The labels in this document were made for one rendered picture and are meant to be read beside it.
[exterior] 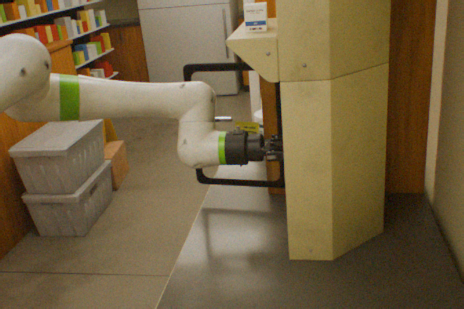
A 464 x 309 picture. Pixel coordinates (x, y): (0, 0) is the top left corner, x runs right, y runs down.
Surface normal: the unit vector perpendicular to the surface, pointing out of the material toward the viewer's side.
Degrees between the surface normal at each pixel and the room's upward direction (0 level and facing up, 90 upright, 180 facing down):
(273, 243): 0
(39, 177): 95
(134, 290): 0
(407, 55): 90
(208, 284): 0
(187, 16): 90
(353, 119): 90
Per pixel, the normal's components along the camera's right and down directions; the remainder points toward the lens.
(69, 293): -0.09, -0.92
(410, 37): -0.16, 0.39
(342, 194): 0.59, 0.26
